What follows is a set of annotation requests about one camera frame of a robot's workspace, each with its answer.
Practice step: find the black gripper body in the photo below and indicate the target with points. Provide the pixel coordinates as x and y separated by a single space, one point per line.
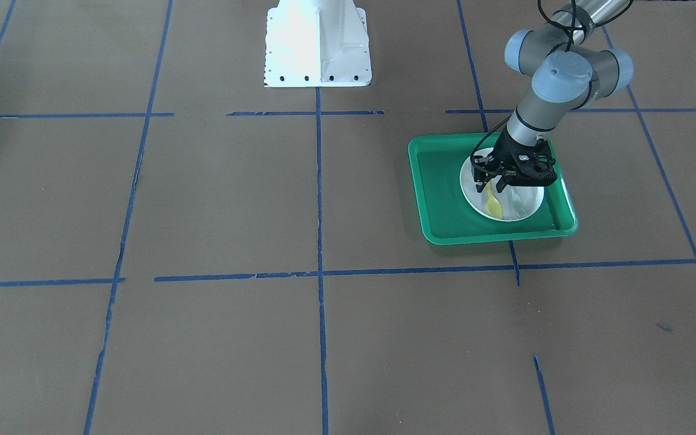
510 148

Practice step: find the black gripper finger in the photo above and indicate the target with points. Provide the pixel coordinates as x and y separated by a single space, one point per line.
481 180
499 185

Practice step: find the yellow plastic spoon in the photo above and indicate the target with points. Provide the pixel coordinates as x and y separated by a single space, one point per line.
493 207

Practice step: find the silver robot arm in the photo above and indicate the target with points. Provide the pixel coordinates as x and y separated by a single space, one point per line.
564 77

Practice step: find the white round plate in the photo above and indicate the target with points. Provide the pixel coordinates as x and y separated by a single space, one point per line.
533 196

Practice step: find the pale green plastic fork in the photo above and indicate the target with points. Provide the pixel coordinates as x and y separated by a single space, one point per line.
517 202

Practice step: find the green plastic tray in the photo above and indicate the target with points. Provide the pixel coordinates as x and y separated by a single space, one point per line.
445 216

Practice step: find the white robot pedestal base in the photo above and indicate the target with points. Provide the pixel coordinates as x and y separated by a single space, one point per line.
317 43

